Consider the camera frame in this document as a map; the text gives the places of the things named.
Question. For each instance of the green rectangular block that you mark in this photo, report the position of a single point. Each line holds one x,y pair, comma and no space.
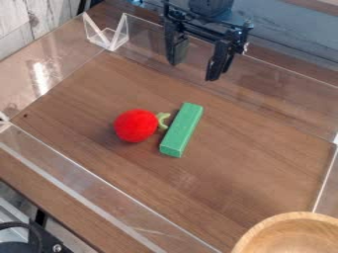
181,130

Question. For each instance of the red plush strawberry toy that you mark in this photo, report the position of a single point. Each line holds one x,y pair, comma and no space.
136,124

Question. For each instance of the black clamp with cable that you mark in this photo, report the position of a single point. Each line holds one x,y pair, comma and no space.
40,242

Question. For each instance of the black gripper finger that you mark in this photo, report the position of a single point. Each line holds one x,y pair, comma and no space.
177,44
219,61

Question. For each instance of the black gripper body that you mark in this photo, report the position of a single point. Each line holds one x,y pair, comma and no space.
211,21

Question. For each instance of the clear acrylic corner bracket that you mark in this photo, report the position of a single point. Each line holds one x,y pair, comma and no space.
107,38

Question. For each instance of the wooden bowl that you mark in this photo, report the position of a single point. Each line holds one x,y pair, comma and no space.
293,232

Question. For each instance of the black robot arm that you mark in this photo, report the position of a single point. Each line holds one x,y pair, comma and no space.
210,21

